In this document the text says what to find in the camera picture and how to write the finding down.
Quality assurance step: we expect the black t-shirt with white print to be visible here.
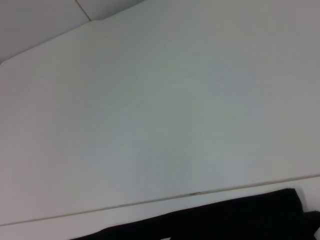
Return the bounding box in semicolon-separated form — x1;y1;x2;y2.
74;187;320;240

